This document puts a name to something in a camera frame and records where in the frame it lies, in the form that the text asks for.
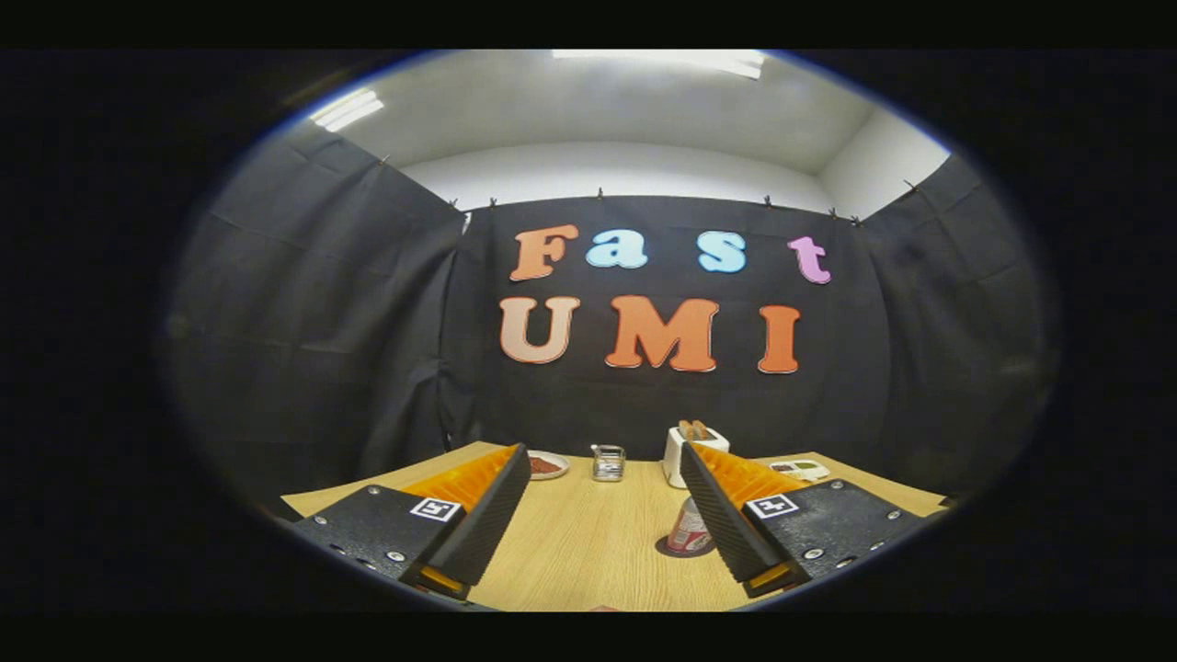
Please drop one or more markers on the silver juice bottle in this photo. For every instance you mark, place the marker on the silver juice bottle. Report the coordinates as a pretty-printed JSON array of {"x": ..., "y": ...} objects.
[{"x": 685, "y": 531}]

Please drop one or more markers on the toast bread slices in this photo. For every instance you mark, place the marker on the toast bread slices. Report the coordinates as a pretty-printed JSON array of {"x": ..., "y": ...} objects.
[{"x": 693, "y": 429}]

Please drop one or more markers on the white toaster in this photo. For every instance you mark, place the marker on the white toaster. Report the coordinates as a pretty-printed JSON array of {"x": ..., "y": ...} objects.
[{"x": 674, "y": 460}]

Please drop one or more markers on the brown round coaster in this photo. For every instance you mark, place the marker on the brown round coaster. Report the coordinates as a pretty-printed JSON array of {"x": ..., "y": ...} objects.
[{"x": 664, "y": 550}]

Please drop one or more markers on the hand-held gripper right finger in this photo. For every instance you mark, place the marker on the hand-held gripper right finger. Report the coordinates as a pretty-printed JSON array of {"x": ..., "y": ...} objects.
[{"x": 722, "y": 524}]

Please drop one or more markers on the small ceiling light panel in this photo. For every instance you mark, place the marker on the small ceiling light panel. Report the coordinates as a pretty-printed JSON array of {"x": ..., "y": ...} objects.
[{"x": 348, "y": 110}]

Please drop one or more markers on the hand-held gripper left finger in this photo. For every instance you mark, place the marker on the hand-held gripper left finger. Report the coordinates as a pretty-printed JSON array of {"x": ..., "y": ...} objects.
[{"x": 483, "y": 533}]

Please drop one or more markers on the white round plate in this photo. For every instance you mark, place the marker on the white round plate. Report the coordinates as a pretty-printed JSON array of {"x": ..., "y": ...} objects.
[{"x": 561, "y": 464}]

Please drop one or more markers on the red meat slices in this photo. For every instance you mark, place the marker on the red meat slices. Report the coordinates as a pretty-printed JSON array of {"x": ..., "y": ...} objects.
[{"x": 544, "y": 466}]

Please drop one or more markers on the cream compartment tray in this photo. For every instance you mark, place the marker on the cream compartment tray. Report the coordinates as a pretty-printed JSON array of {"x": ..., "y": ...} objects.
[{"x": 800, "y": 470}]

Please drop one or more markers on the wooden table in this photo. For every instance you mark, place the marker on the wooden table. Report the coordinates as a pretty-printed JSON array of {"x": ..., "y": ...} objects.
[{"x": 588, "y": 552}]

